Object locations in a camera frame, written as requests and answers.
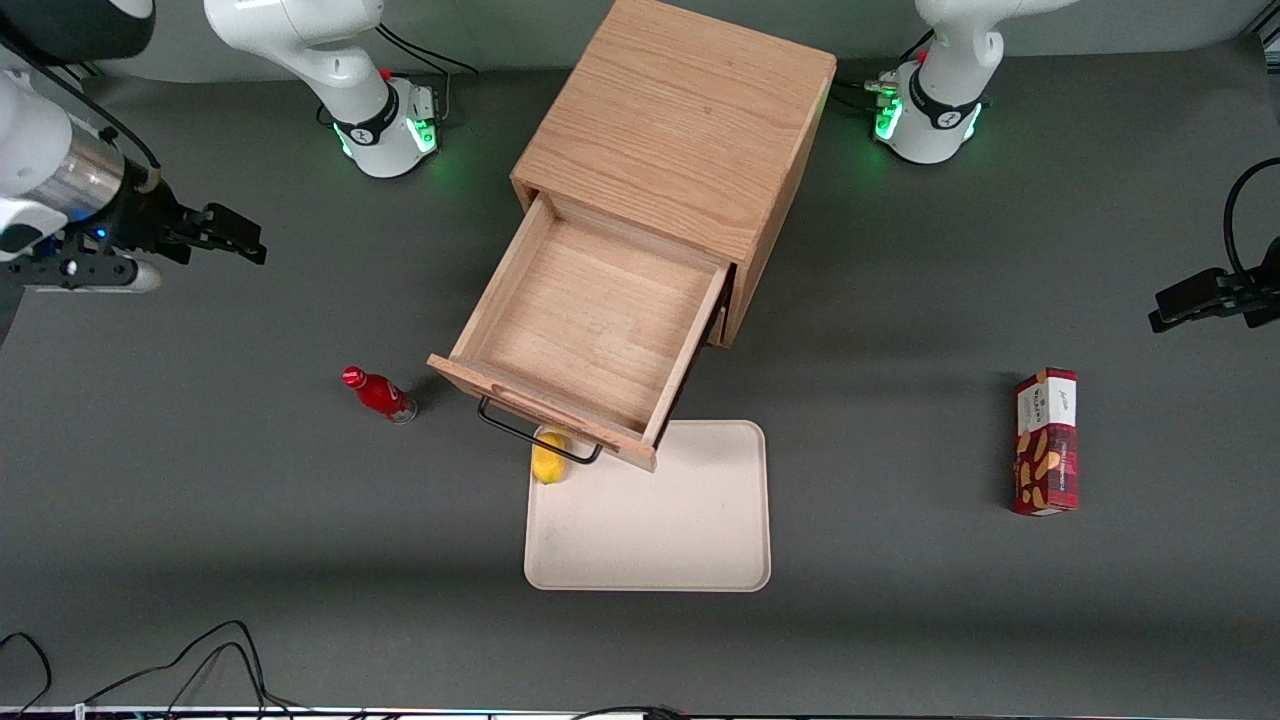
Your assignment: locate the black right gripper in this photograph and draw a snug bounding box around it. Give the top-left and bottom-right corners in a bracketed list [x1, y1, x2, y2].
[0, 185, 268, 291]

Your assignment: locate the red bottle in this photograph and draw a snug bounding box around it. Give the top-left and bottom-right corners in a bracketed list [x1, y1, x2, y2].
[342, 366, 418, 425]

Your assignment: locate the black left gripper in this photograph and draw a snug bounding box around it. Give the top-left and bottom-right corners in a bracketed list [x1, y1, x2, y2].
[1148, 235, 1280, 334]

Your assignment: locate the wooden drawer cabinet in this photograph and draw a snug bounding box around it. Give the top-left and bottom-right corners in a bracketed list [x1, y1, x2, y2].
[510, 0, 838, 349]

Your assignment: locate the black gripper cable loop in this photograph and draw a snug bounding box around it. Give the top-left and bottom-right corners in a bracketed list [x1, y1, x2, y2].
[1224, 157, 1280, 276]

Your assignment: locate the red plaid shortbread box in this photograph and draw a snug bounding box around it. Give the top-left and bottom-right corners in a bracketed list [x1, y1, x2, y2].
[1011, 367, 1080, 517]

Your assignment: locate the black base cable bundle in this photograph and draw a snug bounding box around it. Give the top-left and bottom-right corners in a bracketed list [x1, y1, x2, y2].
[375, 22, 481, 131]
[830, 75, 901, 116]

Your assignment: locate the beige plastic tray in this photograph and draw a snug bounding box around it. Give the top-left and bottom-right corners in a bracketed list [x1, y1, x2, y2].
[524, 420, 772, 592]

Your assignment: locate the yellow lemon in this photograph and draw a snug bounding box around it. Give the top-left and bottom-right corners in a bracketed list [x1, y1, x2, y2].
[531, 428, 571, 485]

